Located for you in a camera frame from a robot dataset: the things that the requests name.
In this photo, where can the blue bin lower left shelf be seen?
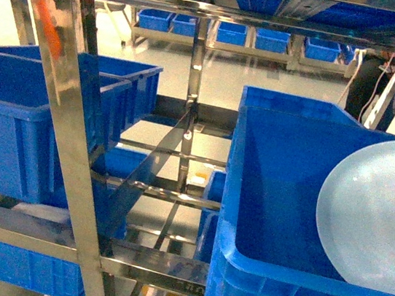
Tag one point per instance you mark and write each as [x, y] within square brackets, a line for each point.
[40, 273]

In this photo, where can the stainless steel shelf rack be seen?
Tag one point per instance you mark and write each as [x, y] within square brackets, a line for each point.
[66, 30]

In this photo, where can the distant blue bin four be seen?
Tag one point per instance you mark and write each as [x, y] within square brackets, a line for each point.
[273, 41]

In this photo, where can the white plastic bag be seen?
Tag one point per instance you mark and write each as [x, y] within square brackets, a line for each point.
[50, 213]

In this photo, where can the large blue bin left shelf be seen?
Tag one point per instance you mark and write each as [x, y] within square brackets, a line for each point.
[29, 163]

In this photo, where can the distant blue bin two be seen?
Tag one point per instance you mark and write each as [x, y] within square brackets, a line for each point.
[184, 25]

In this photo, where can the distant blue bin one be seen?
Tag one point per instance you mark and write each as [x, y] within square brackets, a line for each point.
[155, 19]

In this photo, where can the blue bin lower right shelf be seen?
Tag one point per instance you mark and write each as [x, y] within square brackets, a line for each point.
[208, 218]

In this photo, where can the blue target crate right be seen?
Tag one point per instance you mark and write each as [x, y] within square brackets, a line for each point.
[266, 242]

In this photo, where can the distant blue bin five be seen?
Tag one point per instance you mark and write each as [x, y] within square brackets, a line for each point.
[321, 50]

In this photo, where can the person in black clothes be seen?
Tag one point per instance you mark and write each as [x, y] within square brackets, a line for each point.
[368, 76]

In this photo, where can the light blue round plate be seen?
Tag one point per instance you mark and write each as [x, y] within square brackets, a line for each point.
[355, 217]

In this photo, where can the distant blue bin three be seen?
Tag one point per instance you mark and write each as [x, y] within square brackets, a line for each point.
[231, 33]

